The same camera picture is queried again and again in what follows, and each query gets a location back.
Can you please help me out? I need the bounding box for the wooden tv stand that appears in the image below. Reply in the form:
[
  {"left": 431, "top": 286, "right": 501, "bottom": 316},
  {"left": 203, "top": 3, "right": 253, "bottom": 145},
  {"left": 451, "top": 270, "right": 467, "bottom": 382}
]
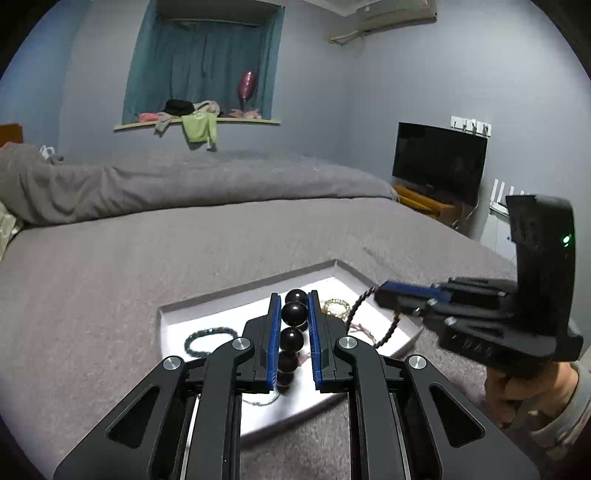
[{"left": 394, "top": 184, "right": 469, "bottom": 229}]

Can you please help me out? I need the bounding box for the white wall hook rack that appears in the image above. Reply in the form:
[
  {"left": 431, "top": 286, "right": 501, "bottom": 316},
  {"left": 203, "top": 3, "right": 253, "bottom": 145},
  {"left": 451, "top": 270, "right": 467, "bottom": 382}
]
[{"left": 450, "top": 116, "right": 492, "bottom": 138}]

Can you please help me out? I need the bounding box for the black hat on sill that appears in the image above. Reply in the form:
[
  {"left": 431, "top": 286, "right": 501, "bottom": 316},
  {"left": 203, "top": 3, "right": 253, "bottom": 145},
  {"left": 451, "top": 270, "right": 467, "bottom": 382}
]
[{"left": 163, "top": 99, "right": 195, "bottom": 117}]

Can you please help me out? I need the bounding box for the green pillow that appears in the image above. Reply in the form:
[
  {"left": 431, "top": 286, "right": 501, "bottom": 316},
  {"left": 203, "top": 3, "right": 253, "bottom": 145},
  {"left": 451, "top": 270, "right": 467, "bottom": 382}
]
[{"left": 0, "top": 203, "right": 24, "bottom": 259}]

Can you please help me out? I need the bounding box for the black television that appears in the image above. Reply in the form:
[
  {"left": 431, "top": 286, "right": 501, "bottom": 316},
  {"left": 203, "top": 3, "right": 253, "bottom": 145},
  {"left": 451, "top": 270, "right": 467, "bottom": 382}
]
[{"left": 392, "top": 122, "right": 488, "bottom": 206}]

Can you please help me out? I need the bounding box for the grey bed cover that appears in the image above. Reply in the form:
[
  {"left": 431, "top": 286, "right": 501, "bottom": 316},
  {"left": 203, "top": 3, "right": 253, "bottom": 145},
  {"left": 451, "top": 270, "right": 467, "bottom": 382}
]
[{"left": 1, "top": 198, "right": 515, "bottom": 477}]

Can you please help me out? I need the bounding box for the wooden headboard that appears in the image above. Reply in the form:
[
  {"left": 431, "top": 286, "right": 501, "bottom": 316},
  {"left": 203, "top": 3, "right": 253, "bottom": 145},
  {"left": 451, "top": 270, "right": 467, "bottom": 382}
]
[{"left": 0, "top": 123, "right": 24, "bottom": 147}]

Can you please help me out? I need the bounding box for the large dark wooden bead bracelet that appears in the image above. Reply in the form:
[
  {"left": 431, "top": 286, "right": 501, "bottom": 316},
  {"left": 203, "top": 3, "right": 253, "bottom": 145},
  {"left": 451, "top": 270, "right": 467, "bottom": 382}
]
[{"left": 275, "top": 288, "right": 310, "bottom": 393}]

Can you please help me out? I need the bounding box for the wooden window sill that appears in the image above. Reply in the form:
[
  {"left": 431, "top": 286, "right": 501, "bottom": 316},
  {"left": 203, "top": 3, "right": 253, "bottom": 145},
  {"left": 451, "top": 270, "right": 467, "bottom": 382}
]
[{"left": 113, "top": 117, "right": 281, "bottom": 132}]

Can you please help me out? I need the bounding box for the grey shallow cardboard box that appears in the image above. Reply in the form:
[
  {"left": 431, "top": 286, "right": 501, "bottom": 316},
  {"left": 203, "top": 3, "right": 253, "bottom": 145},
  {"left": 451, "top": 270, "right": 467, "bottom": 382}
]
[{"left": 156, "top": 258, "right": 424, "bottom": 439}]

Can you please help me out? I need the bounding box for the small garnet bead bracelet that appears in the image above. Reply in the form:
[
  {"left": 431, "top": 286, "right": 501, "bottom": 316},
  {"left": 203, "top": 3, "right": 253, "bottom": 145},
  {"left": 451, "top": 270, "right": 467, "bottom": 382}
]
[{"left": 344, "top": 284, "right": 403, "bottom": 350}]

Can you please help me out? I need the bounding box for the green shirt on sill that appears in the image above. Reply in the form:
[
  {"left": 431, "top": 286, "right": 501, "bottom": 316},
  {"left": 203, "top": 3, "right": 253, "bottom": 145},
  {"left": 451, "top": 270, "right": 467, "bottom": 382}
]
[{"left": 181, "top": 112, "right": 217, "bottom": 150}]

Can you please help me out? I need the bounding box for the patterned sleeve forearm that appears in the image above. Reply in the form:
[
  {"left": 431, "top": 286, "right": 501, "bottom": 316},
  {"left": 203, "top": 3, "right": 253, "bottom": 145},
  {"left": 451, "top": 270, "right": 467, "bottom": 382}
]
[{"left": 530, "top": 362, "right": 590, "bottom": 458}]

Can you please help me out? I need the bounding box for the white air conditioner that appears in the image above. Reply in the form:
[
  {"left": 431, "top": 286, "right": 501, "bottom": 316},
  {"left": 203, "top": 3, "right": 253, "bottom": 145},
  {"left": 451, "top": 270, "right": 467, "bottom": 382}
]
[{"left": 328, "top": 0, "right": 438, "bottom": 46}]

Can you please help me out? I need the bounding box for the pink balloon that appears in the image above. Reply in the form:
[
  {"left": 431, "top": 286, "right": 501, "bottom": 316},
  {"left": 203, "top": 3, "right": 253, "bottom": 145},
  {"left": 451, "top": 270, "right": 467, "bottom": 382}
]
[{"left": 238, "top": 70, "right": 256, "bottom": 110}]

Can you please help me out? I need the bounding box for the white wifi router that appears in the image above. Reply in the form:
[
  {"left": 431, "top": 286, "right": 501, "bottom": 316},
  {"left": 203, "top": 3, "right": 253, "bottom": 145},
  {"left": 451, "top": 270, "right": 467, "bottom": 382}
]
[{"left": 479, "top": 178, "right": 530, "bottom": 259}]

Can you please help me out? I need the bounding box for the teal curtain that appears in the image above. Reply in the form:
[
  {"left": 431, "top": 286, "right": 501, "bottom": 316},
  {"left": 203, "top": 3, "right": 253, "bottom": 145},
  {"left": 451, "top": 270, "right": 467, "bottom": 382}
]
[{"left": 121, "top": 1, "right": 286, "bottom": 124}]

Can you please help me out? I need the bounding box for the blue beaded bracelet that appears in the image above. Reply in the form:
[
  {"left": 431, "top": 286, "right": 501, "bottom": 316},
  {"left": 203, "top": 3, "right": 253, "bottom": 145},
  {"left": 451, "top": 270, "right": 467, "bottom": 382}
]
[{"left": 183, "top": 326, "right": 240, "bottom": 359}]

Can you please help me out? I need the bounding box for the grey folded duvet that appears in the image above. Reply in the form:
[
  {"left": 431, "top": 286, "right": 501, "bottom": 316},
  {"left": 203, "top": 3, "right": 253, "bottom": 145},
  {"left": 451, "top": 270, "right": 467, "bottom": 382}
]
[{"left": 1, "top": 143, "right": 397, "bottom": 226}]

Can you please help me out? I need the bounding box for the person's right hand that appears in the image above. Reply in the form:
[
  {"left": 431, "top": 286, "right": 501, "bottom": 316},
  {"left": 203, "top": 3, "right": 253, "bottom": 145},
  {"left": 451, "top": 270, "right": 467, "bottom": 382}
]
[{"left": 485, "top": 362, "right": 579, "bottom": 427}]

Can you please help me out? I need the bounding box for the red bead gold bracelet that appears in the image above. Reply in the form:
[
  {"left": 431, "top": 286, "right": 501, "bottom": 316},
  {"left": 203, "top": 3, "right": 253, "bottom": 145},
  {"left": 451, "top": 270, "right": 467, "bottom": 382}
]
[{"left": 321, "top": 297, "right": 352, "bottom": 322}]

